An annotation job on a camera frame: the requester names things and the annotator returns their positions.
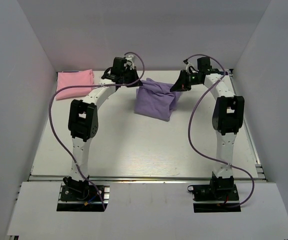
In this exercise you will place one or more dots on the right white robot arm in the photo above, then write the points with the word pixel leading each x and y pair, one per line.
pixel 228 113

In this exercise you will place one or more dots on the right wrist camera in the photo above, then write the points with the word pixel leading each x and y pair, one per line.
pixel 189 67

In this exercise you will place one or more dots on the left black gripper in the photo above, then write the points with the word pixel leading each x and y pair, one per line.
pixel 134 72

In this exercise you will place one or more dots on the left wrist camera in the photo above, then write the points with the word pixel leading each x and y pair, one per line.
pixel 130 61

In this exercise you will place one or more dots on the purple t shirt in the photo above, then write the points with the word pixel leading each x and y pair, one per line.
pixel 155 100

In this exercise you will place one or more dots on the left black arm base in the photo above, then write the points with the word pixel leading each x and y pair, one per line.
pixel 82 196

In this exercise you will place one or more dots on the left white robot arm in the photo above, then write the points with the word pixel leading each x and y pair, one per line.
pixel 83 121

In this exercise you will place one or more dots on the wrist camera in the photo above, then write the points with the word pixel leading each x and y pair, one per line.
pixel 189 67
pixel 130 61

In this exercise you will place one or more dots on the folded pink t shirt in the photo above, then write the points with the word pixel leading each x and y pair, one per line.
pixel 76 78

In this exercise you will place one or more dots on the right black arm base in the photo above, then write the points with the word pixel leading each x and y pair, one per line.
pixel 219 196

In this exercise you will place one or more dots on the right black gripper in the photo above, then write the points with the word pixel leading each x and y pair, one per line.
pixel 182 84

